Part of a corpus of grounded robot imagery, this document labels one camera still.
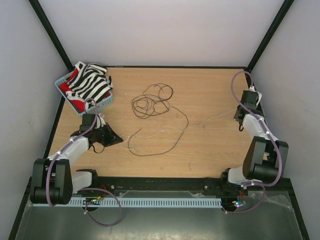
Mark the white thin wire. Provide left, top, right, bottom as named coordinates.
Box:
left=119, top=109, right=245, bottom=151

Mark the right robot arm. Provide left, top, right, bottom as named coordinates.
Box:
left=218, top=90, right=289, bottom=195

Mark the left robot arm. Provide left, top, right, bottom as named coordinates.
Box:
left=30, top=113, right=124, bottom=206

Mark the light blue plastic basket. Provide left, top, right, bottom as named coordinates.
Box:
left=54, top=74, right=114, bottom=117

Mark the red cloth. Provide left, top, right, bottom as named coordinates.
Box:
left=59, top=69, right=85, bottom=113

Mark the black white striped cloth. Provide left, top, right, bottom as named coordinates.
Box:
left=66, top=61, right=114, bottom=103

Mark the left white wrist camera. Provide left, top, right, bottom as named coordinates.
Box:
left=95, top=112, right=106, bottom=129

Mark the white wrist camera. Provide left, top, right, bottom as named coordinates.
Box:
left=249, top=85, right=262, bottom=107
left=95, top=112, right=106, bottom=129

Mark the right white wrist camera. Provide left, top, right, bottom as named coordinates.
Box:
left=249, top=85, right=262, bottom=107

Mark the black tangled wire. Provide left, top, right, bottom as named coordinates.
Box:
left=131, top=83, right=174, bottom=119

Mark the light blue slotted cable duct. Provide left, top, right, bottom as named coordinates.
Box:
left=68, top=197, right=223, bottom=208

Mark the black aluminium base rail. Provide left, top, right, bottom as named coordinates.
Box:
left=72, top=176, right=293, bottom=196

